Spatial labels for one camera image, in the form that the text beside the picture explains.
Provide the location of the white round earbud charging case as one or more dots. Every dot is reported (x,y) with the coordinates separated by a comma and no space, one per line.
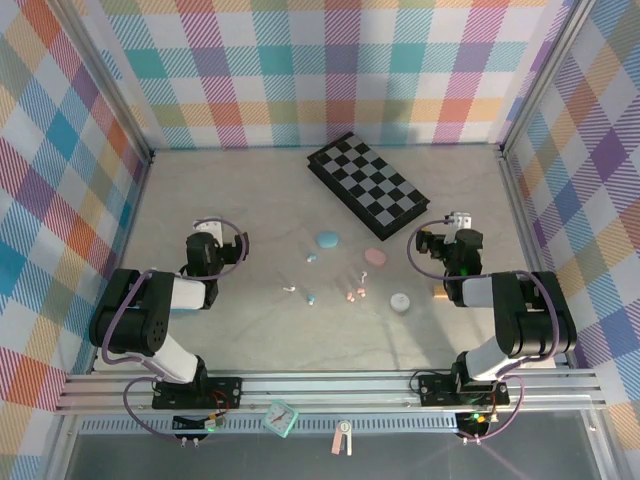
(400,303)

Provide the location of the pink earbud charging case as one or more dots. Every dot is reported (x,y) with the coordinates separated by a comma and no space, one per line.
(375,256)

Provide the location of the blue earbud charging case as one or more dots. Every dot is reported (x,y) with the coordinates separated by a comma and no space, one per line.
(328,240)

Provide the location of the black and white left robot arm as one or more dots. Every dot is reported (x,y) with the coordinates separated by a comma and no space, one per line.
(130,320)

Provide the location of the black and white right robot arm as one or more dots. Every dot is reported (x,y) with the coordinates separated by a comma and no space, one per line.
(540,320)

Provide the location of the small wooden block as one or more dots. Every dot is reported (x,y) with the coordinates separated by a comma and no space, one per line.
(439,294)

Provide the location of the black folding chessboard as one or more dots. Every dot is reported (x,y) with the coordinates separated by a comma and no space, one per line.
(367,185)

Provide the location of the small controller board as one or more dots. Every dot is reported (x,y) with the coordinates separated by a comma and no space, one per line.
(475,419)
(210,424)

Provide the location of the teal square clock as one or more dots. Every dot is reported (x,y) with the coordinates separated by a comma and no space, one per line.
(281,419)

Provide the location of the pink and white tag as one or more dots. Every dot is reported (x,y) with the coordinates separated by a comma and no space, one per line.
(343,430)

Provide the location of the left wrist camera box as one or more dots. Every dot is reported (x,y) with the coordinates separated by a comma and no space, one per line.
(207,226)

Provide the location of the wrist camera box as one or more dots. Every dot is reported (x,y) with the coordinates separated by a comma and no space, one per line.
(207,226)
(459,220)

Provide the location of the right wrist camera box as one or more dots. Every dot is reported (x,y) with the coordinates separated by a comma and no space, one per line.
(459,220)

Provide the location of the aluminium side rail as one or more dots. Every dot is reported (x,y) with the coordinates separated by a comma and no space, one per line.
(525,225)

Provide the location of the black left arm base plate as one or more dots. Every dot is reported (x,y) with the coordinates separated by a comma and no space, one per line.
(225,390)

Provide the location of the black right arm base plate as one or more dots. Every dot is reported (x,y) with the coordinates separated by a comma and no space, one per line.
(435,390)

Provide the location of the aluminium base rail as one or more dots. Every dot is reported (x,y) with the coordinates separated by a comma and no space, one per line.
(325,387)

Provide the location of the aluminium corner post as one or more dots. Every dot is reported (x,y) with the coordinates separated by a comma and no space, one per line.
(542,75)
(106,75)

